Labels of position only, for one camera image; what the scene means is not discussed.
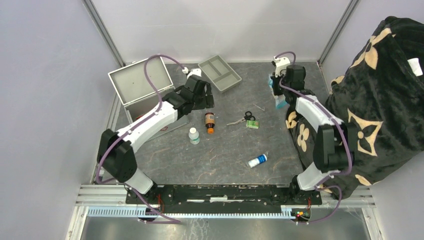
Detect blue white gauze packet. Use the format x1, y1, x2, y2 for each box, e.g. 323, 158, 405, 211
268, 74, 288, 110

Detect brown medicine bottle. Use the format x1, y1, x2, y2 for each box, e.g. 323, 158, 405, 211
205, 112, 215, 134

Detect grey divider tray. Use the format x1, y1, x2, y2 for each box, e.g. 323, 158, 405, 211
198, 55, 242, 93

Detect clear white plastic bottle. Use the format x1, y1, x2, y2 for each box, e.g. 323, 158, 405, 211
188, 127, 200, 145

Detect green small box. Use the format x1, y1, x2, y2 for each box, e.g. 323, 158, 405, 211
246, 120, 260, 129

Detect grey metal case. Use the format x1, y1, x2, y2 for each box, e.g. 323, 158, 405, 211
108, 57, 175, 123

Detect white blue small bottle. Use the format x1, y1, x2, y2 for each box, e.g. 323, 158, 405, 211
247, 154, 267, 168

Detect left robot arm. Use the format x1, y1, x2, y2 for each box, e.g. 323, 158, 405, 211
97, 75, 215, 204

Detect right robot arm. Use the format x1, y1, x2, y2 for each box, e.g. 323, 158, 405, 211
270, 63, 357, 204

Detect black scissors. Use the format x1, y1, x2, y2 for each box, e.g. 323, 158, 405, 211
226, 111, 256, 126

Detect black floral blanket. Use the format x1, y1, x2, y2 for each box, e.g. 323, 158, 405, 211
285, 15, 424, 201

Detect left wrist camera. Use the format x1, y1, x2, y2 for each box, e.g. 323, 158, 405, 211
181, 67, 202, 79

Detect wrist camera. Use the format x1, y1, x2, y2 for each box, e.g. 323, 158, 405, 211
272, 56, 291, 78
181, 67, 202, 79

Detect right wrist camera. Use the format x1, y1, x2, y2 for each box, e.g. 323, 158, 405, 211
272, 56, 291, 78

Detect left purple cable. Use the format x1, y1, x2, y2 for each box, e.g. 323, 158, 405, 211
95, 54, 188, 185

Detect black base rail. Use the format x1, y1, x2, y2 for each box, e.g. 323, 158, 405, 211
143, 184, 323, 214

